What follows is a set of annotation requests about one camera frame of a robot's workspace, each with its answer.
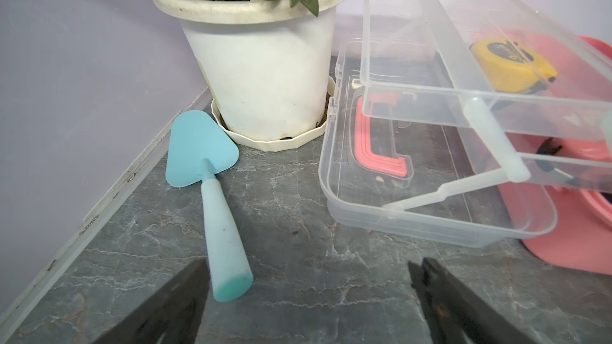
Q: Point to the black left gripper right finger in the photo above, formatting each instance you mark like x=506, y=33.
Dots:
x=456, y=314

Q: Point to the yellow tape measure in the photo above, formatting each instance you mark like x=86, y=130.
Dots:
x=512, y=68

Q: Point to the white pot saucer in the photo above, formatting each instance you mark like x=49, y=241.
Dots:
x=273, y=114

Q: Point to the teal garden trowel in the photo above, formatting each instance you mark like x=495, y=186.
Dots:
x=199, y=150

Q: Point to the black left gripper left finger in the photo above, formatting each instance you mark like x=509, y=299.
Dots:
x=172, y=315

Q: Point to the white plastic flower pot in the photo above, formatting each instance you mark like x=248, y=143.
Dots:
x=291, y=46

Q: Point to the pink toolbox with clear lid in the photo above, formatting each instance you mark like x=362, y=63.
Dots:
x=420, y=144

